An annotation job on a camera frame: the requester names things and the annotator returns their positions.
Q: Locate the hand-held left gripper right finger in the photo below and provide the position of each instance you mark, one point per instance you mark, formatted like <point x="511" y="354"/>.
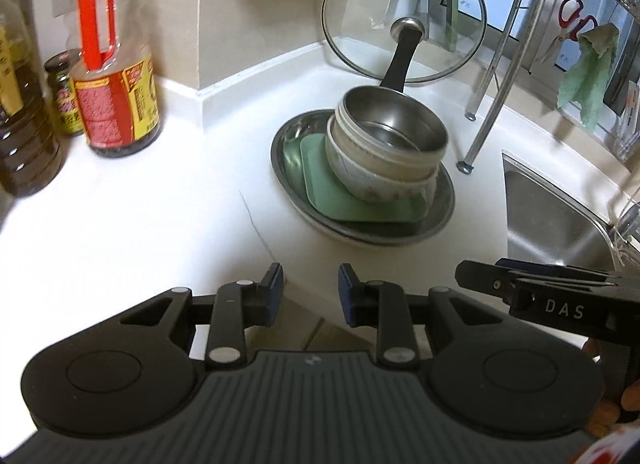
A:
<point x="347" y="294"/>

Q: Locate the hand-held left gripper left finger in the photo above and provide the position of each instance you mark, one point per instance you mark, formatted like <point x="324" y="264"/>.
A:
<point x="272" y="294"/>

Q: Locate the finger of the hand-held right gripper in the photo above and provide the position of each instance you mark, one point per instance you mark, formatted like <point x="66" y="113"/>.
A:
<point x="482" y="278"/>
<point x="550" y="271"/>

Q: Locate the white floral plate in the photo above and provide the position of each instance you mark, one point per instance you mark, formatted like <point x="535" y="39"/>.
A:
<point x="360" y="242"/>

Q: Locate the white floral bowl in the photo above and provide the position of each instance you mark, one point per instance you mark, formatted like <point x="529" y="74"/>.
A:
<point x="370" y="189"/>

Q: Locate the green square plate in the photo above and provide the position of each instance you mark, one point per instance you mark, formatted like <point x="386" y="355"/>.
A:
<point x="325" y="183"/>

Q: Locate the cream plastic bowl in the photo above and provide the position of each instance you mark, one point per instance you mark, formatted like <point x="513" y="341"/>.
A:
<point x="380" y="163"/>

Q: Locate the stainless steel plate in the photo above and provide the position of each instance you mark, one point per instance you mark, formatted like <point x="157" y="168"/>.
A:
<point x="290" y="143"/>

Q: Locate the stainless steel bowl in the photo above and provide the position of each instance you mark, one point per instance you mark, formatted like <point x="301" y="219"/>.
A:
<point x="395" y="113"/>

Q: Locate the person's right hand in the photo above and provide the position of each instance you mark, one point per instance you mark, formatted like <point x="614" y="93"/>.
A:
<point x="631" y="396"/>

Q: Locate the beige plain cabinet door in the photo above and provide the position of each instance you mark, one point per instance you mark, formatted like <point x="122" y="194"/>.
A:
<point x="345" y="339"/>

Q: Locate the stainless steel sink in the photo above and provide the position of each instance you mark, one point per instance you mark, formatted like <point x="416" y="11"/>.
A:
<point x="545" y="214"/>

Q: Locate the red white patterned clothing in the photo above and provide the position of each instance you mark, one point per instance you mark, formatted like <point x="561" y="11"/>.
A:
<point x="605" y="451"/>

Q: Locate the white utensil holder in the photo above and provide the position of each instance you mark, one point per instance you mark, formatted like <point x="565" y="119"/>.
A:
<point x="627" y="128"/>

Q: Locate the metal dish rack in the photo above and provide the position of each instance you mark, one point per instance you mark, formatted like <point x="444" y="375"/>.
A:
<point x="487" y="108"/>

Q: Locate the green dish cloth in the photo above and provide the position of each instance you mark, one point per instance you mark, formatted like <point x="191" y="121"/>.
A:
<point x="587" y="83"/>

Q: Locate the glass pot lid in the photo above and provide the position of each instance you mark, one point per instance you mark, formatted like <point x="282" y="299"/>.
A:
<point x="400" y="58"/>

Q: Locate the window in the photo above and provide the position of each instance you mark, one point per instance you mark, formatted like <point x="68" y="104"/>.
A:
<point x="500" y="3"/>

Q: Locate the small sauce jar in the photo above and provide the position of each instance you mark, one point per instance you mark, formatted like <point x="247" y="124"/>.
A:
<point x="65" y="103"/>

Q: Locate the dark oil bottle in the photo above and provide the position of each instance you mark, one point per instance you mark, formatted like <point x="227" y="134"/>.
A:
<point x="25" y="143"/>

